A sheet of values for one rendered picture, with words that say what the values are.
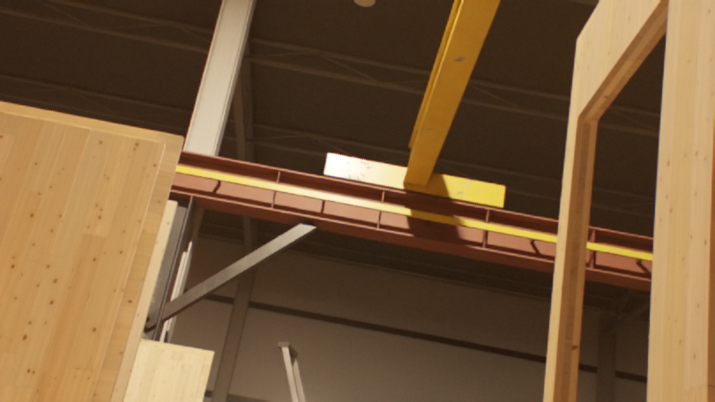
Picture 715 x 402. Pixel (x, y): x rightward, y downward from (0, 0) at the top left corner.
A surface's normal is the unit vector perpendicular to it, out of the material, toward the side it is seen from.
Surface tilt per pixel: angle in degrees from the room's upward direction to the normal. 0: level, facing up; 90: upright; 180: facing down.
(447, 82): 180
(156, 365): 90
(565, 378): 93
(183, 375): 90
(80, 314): 90
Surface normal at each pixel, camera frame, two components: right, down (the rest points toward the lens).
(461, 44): -0.17, 0.91
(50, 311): 0.08, -0.38
